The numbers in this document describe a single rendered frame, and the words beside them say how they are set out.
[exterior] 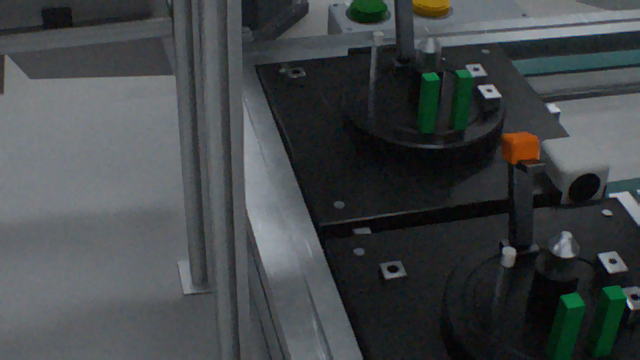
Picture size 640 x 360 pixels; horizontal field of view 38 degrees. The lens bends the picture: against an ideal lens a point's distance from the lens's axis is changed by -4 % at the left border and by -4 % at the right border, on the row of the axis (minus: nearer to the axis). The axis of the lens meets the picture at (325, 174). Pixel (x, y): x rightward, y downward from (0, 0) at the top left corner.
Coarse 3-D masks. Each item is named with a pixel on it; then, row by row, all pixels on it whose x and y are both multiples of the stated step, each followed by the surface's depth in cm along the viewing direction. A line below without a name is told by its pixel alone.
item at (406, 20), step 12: (396, 0) 82; (408, 0) 82; (396, 12) 82; (408, 12) 82; (396, 24) 83; (408, 24) 82; (396, 36) 83; (408, 36) 83; (396, 48) 84; (408, 48) 83
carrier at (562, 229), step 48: (336, 240) 68; (384, 240) 69; (432, 240) 69; (480, 240) 69; (576, 240) 69; (624, 240) 69; (384, 288) 64; (432, 288) 65; (480, 288) 62; (528, 288) 62; (576, 288) 58; (624, 288) 60; (384, 336) 61; (432, 336) 61; (480, 336) 58; (528, 336) 58; (576, 336) 55; (624, 336) 59
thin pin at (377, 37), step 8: (376, 32) 72; (376, 40) 72; (376, 48) 72; (376, 56) 73; (376, 64) 73; (376, 72) 73; (376, 80) 74; (376, 88) 74; (376, 96) 75; (368, 104) 75; (376, 104) 75; (368, 112) 76; (376, 112) 76; (368, 120) 76; (376, 120) 76
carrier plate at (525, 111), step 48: (480, 48) 92; (288, 96) 84; (336, 96) 84; (528, 96) 85; (288, 144) 78; (336, 144) 78; (336, 192) 73; (384, 192) 73; (432, 192) 73; (480, 192) 73
